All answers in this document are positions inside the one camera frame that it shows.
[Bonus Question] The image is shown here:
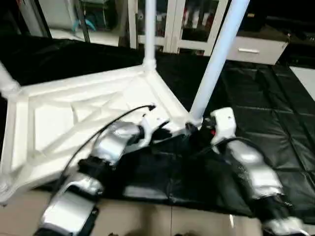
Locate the white plastic children's table top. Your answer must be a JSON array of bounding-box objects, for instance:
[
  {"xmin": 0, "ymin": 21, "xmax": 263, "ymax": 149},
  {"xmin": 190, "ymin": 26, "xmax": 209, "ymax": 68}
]
[{"xmin": 0, "ymin": 64, "xmax": 197, "ymax": 202}]

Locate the black plastic work mat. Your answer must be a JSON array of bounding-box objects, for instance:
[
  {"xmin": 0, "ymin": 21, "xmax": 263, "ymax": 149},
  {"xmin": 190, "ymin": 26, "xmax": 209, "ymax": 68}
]
[{"xmin": 0, "ymin": 34, "xmax": 315, "ymax": 219}]

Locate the white low drawer unit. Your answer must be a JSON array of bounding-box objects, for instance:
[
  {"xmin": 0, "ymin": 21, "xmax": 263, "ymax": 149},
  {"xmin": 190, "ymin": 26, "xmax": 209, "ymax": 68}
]
[{"xmin": 217, "ymin": 34, "xmax": 288, "ymax": 64}]

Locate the white side table board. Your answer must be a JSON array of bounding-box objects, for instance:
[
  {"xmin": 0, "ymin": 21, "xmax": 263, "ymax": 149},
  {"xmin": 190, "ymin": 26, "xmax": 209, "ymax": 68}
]
[{"xmin": 290, "ymin": 65, "xmax": 315, "ymax": 99}]

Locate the white glass door cabinet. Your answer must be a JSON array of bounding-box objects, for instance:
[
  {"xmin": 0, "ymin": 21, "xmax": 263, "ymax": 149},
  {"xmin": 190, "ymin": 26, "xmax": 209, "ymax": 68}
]
[{"xmin": 128, "ymin": 0, "xmax": 229, "ymax": 55}]

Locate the teal plastic object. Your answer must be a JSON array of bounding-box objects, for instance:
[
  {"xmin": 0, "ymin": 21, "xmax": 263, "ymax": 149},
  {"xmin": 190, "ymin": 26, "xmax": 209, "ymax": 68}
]
[{"xmin": 74, "ymin": 15, "xmax": 99, "ymax": 31}]

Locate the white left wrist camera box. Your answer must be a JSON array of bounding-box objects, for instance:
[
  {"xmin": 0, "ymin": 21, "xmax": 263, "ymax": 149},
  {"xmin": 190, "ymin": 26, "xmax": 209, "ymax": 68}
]
[{"xmin": 140, "ymin": 112, "xmax": 170, "ymax": 146}]

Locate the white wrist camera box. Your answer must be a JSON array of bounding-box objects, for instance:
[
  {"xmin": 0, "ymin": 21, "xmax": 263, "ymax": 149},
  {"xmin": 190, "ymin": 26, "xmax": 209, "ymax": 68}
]
[
  {"xmin": 140, "ymin": 112, "xmax": 170, "ymax": 146},
  {"xmin": 209, "ymin": 107, "xmax": 237, "ymax": 153}
]

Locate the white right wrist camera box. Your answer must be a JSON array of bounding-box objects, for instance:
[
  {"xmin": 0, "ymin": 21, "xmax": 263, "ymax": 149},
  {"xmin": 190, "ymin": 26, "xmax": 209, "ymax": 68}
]
[{"xmin": 209, "ymin": 107, "xmax": 237, "ymax": 153}]

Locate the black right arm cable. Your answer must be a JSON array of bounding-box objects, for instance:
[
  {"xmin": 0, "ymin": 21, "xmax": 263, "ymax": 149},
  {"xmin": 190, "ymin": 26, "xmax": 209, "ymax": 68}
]
[{"xmin": 192, "ymin": 137, "xmax": 261, "ymax": 160}]

